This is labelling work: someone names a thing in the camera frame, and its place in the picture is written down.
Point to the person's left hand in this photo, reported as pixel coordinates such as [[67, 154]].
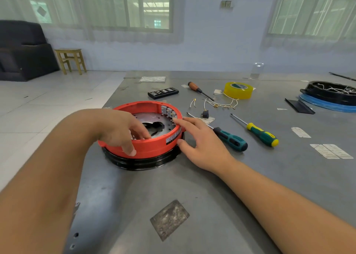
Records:
[[119, 130]]

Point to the person's right hand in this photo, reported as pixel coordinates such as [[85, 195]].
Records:
[[204, 151]]

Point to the red round appliance base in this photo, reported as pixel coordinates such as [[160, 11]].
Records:
[[150, 148]]

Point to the small black plug connector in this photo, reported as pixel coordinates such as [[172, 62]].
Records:
[[205, 114]]

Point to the person's right forearm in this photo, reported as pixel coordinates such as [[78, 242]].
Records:
[[283, 212]]

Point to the person's left forearm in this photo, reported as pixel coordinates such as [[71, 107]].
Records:
[[39, 190]]

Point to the black round appliance part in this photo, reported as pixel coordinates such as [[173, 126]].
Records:
[[322, 92]]

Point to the crumpled white tape piece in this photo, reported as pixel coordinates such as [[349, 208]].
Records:
[[207, 119]]

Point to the black remote control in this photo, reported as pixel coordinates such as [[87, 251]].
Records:
[[163, 93]]

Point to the white paper sheet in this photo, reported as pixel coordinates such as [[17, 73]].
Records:
[[152, 79]]

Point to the yellow tape roll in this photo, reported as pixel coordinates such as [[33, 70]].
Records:
[[231, 94]]

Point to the small wooden stool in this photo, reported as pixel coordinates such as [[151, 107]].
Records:
[[69, 52]]

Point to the narrow white tape strip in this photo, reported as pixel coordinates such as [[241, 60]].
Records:
[[301, 132]]

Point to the black flat plate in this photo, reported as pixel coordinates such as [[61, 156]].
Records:
[[300, 106]]

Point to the black armchair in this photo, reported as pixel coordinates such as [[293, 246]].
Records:
[[25, 53]]

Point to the large barred window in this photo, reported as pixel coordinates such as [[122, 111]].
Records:
[[311, 9], [105, 6]]

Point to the wide white tape strips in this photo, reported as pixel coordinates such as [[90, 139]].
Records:
[[331, 151]]

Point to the sheer white curtain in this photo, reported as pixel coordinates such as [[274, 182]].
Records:
[[309, 44], [16, 6]]

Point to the thin black rod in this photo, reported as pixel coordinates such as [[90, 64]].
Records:
[[342, 76]]

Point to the grey metal table bracket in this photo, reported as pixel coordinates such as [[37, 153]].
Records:
[[72, 231]]

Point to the white wall box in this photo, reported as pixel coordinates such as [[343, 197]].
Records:
[[226, 4]]

